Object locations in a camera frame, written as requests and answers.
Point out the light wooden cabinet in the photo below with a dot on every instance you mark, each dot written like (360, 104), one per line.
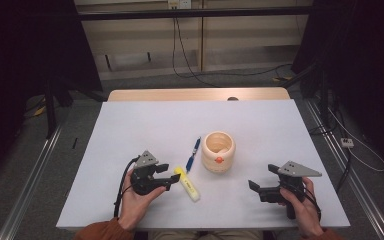
(240, 40)

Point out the black horizontal bar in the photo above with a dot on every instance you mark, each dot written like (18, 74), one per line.
(193, 13)

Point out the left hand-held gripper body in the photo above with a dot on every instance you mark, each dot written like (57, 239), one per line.
(143, 180)

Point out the light wooden table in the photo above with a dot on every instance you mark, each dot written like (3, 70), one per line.
(180, 94)

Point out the black curtain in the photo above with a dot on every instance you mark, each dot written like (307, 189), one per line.
(363, 66)
(20, 66)

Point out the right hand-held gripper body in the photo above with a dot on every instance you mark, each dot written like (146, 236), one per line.
(291, 182)

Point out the person's right hand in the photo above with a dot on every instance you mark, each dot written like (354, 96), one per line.
(308, 213)

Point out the blue pen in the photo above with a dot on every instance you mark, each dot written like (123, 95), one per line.
(190, 161)

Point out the round wooden pen holder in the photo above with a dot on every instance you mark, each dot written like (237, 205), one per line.
(218, 160)

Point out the white table mat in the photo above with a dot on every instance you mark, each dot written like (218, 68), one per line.
(153, 133)

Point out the white power strip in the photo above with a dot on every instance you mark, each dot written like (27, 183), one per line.
(347, 143)

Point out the person's left hand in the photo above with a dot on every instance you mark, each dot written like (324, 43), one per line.
(135, 206)

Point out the black metal stand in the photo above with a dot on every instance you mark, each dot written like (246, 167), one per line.
(323, 100)
(50, 110)

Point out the white wall socket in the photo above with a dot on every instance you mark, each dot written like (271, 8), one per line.
(179, 3)

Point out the yellow highlighter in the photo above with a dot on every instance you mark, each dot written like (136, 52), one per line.
(188, 187)

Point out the small black floor strip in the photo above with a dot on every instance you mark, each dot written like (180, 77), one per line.
(75, 143)

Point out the aluminium floor rail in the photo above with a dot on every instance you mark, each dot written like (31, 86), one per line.
(346, 173)
(30, 186)

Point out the yellow floor tape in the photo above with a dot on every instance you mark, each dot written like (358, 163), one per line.
(39, 111)
(281, 79)

